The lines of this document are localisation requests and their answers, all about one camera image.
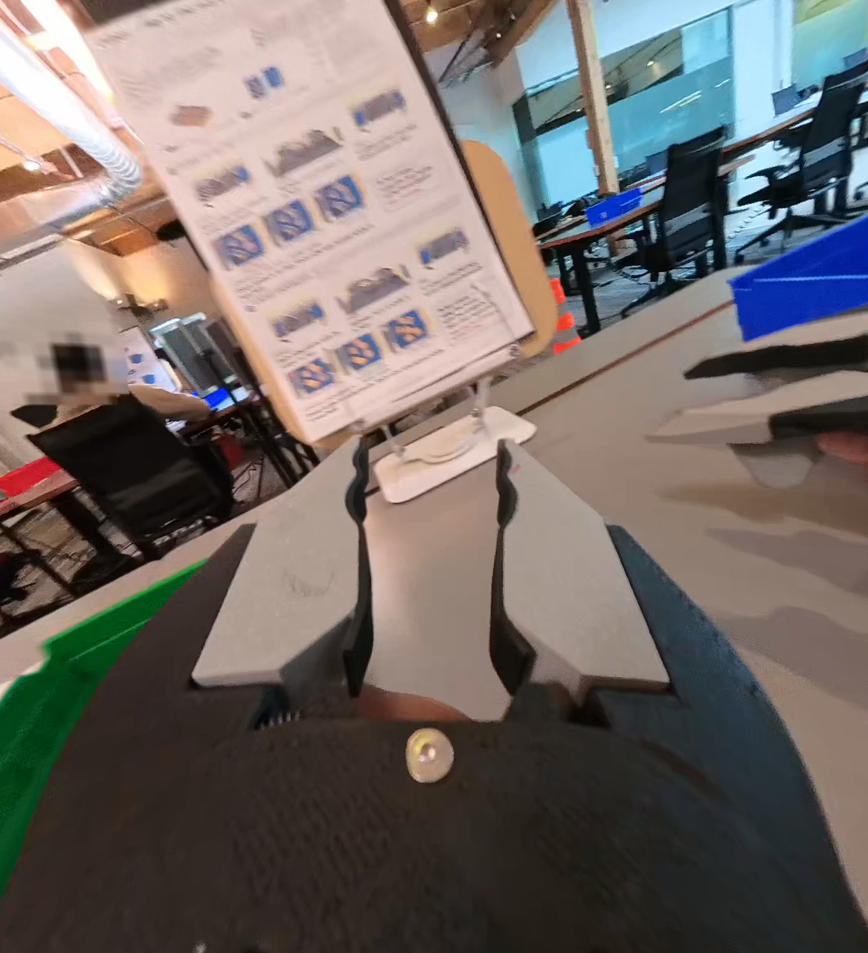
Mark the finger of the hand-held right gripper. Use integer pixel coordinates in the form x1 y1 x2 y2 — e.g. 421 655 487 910
682 331 868 382
649 370 868 449

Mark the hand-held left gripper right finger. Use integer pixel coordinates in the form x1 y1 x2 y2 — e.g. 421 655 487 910
488 438 672 698

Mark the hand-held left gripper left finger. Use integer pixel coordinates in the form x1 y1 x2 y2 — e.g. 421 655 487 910
190 434 375 692

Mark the blue plastic bin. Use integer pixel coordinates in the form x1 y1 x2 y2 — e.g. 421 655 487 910
726 203 868 345

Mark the green plastic bin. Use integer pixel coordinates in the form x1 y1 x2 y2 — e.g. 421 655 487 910
0 558 209 935

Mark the white tablet stand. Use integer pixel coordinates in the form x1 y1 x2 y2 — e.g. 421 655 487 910
369 376 539 505

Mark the black office chair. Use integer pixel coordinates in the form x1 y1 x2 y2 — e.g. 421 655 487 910
646 127 730 299
738 56 868 233
28 395 235 561

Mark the brown-edged office table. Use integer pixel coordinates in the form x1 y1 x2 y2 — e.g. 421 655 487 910
534 152 757 338

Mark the orange traffic cone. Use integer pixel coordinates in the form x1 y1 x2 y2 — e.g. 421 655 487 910
548 277 584 355

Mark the small blue bin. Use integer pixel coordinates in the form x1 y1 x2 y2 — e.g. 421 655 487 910
584 188 644 227

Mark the red plastic crate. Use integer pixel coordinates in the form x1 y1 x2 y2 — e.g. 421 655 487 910
0 456 64 498

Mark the instruction poster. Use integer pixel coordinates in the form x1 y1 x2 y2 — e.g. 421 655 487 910
85 0 538 445

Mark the wooden support post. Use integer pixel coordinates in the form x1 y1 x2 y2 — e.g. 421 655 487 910
564 0 623 196

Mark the silver flexible air duct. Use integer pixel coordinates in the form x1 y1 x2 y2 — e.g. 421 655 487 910
0 0 145 211

